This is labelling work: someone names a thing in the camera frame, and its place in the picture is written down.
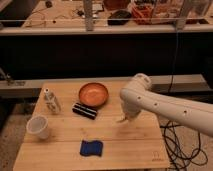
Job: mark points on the orange bowl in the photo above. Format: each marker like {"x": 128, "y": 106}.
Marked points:
{"x": 93, "y": 94}

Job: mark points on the metal clamp at left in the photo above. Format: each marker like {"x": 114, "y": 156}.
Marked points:
{"x": 9, "y": 80}

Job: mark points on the white ceramic cup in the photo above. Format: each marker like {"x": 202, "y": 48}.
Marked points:
{"x": 38, "y": 126}

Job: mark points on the orange crate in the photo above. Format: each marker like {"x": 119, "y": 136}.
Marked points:
{"x": 141, "y": 14}

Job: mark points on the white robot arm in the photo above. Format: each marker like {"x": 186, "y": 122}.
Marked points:
{"x": 136, "y": 96}

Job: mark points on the metal frame post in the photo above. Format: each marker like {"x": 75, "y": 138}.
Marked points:
{"x": 87, "y": 4}

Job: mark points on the black object on bench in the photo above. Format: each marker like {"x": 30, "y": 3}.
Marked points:
{"x": 119, "y": 17}

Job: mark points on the blue cloth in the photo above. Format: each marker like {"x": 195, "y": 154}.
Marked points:
{"x": 91, "y": 148}

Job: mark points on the black striped block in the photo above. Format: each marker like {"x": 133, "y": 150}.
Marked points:
{"x": 85, "y": 111}

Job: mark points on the clear small bottle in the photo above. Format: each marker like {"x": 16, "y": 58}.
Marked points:
{"x": 51, "y": 101}

